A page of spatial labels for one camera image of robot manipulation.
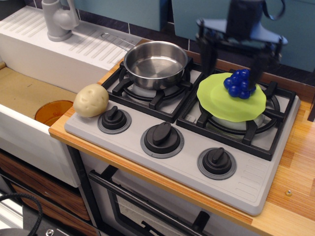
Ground lime green plate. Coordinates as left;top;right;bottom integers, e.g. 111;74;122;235
197;72;266;122

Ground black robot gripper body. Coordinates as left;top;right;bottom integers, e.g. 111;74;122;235
196;0;288;46

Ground black burner grate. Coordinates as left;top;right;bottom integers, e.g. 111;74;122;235
176;81;299;161
102;58;205;123

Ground grey toy faucet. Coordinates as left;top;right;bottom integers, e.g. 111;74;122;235
41;0;79;42

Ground blue toy blueberry cluster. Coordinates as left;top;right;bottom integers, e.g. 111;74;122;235
223;69;256;99

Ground toy oven door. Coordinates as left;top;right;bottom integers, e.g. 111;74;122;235
80;152;256;236

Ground beige toy potato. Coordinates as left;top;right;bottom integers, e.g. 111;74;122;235
73;84;109;118

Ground black left stove knob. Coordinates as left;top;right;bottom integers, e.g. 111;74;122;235
97;106;132;135

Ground wooden drawer fronts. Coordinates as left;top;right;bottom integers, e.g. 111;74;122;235
0;150;97;236

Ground black right burner grate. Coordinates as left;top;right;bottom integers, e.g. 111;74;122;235
176;81;299;161

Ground stainless steel pot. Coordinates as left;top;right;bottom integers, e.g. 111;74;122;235
100;32;188;90

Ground orange plastic cup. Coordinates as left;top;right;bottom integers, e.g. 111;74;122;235
34;100;73;126

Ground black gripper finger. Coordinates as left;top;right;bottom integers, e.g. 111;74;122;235
248;46;282;90
198;37;218;74

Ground black braided cable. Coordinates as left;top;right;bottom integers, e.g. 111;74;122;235
0;192;43;236

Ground white toy sink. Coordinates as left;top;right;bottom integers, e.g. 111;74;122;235
0;6;140;187

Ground black left burner grate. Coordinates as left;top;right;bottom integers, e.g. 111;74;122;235
102;58;205;123

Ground black middle stove knob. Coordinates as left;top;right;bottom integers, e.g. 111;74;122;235
140;121;185;159

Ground grey toy stove top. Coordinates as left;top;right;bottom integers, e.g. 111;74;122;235
64;87;286;215

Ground black right stove knob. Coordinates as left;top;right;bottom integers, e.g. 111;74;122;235
197;147;237;180

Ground black stove knob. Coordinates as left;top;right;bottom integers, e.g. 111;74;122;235
197;147;237;180
140;121;185;159
97;106;132;135

